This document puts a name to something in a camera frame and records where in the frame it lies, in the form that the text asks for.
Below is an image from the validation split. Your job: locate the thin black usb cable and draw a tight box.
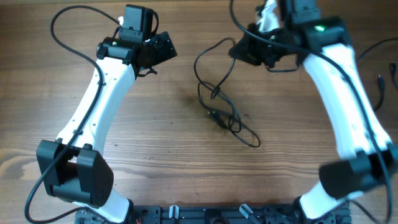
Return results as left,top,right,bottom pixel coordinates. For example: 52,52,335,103
193,37,261,149

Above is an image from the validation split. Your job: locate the black cable with barrel plug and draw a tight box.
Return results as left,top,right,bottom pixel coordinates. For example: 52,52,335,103
356,37,398,112

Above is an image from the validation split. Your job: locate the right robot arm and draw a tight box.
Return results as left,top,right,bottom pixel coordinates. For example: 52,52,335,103
229,1,397,223

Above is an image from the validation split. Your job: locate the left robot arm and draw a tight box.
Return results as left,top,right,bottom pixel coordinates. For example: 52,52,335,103
36,4,177,223

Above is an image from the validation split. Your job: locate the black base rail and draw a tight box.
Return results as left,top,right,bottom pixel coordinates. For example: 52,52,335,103
74,203,352,224

